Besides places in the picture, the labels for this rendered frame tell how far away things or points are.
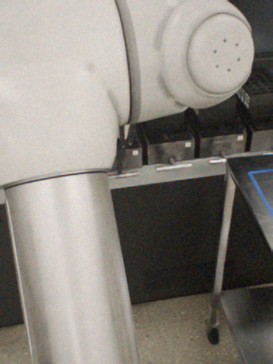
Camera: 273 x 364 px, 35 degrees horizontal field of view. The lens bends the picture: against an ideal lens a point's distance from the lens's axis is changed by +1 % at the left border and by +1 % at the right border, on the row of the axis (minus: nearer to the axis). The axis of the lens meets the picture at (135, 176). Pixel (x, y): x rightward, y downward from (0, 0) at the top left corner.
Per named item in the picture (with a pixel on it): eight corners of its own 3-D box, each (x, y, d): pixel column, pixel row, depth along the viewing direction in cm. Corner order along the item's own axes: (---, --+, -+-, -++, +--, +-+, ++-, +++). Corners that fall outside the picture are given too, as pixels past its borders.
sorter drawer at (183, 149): (116, 67, 178) (114, 45, 172) (149, 63, 179) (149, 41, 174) (150, 175, 121) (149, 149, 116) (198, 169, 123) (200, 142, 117)
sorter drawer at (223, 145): (153, 62, 179) (153, 41, 174) (185, 59, 181) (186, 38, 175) (203, 168, 123) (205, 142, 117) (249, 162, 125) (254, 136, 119)
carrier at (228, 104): (232, 112, 130) (235, 94, 126) (235, 115, 128) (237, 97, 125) (195, 116, 129) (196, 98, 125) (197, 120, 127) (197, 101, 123)
